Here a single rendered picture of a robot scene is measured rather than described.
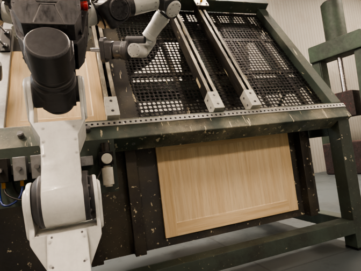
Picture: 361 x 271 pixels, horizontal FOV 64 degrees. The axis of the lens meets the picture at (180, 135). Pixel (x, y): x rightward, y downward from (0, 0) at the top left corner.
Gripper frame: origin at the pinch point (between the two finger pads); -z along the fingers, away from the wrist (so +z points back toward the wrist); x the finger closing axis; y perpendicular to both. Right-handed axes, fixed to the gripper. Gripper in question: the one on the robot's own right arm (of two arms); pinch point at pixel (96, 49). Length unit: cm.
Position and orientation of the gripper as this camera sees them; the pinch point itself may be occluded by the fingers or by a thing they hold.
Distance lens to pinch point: 160.4
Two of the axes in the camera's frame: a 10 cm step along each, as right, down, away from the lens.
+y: -2.5, 3.8, -8.9
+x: -0.1, -9.2, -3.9
